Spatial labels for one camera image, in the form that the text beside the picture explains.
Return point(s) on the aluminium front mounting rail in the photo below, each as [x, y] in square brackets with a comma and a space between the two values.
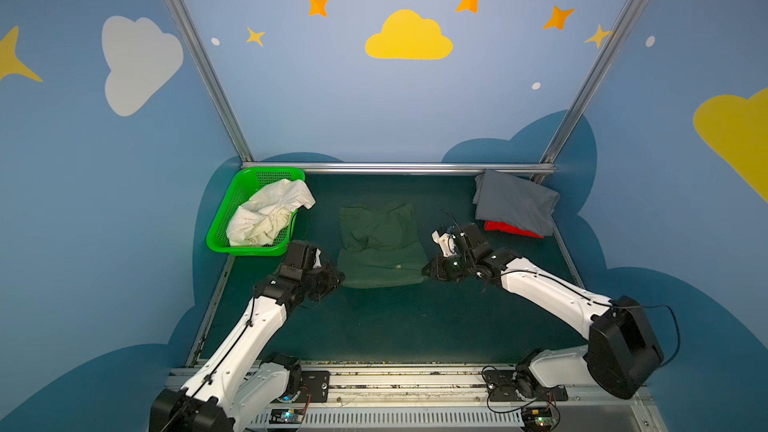
[444, 397]

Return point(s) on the diagonal aluminium post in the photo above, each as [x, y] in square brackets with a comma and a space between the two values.
[202, 61]
[622, 27]

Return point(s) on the folded grey t-shirt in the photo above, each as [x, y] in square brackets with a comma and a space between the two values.
[517, 202]

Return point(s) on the left diagonal aluminium post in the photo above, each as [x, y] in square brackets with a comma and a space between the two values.
[202, 61]

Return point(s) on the right diagonal aluminium post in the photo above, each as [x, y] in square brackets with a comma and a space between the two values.
[622, 27]

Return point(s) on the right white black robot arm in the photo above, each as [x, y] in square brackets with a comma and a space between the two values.
[621, 350]

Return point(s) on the horizontal aluminium back rail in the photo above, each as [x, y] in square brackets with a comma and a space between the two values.
[447, 169]

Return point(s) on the folded red t-shirt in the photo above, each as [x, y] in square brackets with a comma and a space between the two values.
[509, 229]

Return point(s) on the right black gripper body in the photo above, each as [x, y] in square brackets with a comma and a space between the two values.
[447, 268]

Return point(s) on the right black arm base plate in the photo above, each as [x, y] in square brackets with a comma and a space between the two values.
[509, 385]

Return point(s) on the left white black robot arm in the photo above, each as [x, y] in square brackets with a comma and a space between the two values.
[222, 396]

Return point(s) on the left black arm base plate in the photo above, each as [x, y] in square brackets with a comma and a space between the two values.
[312, 386]

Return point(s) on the cream white t-shirt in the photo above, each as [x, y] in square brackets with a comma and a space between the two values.
[258, 221]

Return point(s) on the small circuit board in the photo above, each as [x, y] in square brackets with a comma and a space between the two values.
[537, 420]
[287, 417]

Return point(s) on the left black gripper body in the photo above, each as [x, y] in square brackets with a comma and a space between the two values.
[324, 279]

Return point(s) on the right small circuit board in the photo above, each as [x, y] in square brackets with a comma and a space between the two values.
[537, 420]

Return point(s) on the dark green t-shirt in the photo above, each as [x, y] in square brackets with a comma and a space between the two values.
[380, 247]

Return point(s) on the left small circuit board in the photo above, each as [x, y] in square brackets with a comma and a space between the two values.
[287, 417]

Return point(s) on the green plastic basket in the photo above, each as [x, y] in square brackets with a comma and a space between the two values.
[242, 187]

